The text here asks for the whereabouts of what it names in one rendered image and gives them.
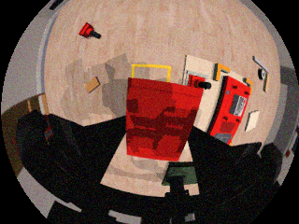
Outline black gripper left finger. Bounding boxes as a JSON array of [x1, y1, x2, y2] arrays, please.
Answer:
[[49, 115, 126, 183]]

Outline orange-brown rectangular block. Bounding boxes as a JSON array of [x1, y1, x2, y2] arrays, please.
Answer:
[[85, 76, 100, 93]]

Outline black toy tyre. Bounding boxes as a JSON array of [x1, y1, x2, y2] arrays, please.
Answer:
[[258, 68, 265, 79]]

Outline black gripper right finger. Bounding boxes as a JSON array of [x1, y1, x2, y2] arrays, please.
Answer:
[[187, 126, 263, 194]]

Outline grey flat bar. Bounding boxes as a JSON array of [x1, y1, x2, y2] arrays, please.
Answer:
[[253, 55, 269, 74]]

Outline tan rectangular bar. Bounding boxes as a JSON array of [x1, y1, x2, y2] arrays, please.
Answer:
[[263, 74, 269, 92]]

